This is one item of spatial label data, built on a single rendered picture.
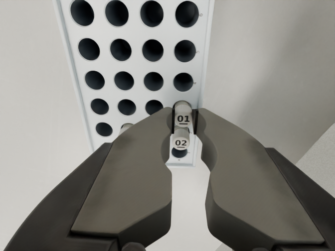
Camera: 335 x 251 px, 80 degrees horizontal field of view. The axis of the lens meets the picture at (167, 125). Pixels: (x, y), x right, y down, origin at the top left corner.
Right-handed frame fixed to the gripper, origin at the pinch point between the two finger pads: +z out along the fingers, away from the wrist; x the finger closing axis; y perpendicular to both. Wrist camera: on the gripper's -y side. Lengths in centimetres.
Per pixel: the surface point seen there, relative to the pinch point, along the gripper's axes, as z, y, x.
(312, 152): 81, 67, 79
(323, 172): 81, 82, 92
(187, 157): 1.7, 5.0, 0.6
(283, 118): 5.2, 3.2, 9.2
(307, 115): 5.3, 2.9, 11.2
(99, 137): 1.7, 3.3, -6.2
